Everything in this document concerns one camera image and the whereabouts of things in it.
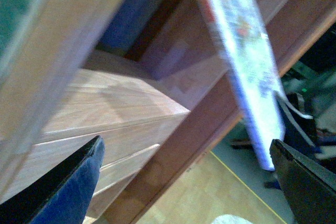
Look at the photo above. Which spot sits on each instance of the left wooden shelf unit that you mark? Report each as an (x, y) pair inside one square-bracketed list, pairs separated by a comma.
[(157, 109)]

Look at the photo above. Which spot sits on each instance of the white magazine book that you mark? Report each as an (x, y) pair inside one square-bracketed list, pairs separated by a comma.
[(238, 32)]

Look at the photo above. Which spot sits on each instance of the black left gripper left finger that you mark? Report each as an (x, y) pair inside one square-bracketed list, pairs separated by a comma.
[(63, 194)]

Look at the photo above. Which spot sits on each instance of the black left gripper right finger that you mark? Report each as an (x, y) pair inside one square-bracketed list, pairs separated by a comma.
[(309, 188)]

